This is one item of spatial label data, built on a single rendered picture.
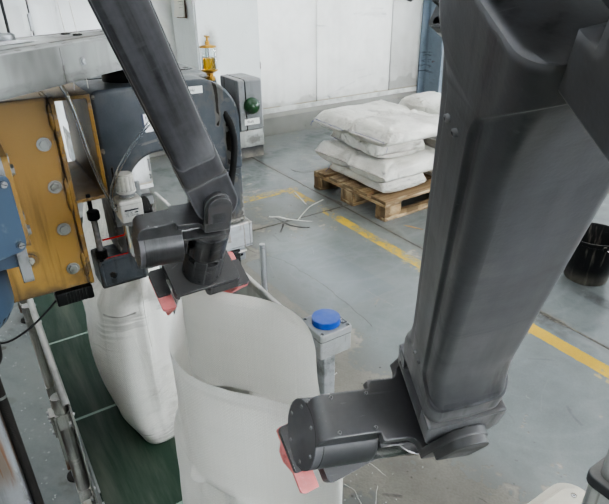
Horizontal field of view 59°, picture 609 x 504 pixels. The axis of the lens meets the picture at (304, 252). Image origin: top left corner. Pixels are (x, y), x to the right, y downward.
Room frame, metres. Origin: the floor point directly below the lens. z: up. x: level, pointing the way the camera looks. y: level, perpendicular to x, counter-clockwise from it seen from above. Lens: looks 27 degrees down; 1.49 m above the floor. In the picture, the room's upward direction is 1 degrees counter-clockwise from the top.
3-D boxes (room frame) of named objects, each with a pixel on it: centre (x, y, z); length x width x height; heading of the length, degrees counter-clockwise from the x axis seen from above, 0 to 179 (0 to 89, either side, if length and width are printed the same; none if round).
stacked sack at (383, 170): (3.64, -0.68, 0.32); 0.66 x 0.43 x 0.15; 124
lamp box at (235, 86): (1.00, 0.11, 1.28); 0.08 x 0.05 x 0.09; 32
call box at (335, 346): (0.94, -0.04, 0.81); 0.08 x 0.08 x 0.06; 32
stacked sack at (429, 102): (4.17, -1.08, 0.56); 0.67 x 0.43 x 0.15; 32
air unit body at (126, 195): (0.81, 0.28, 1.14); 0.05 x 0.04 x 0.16; 122
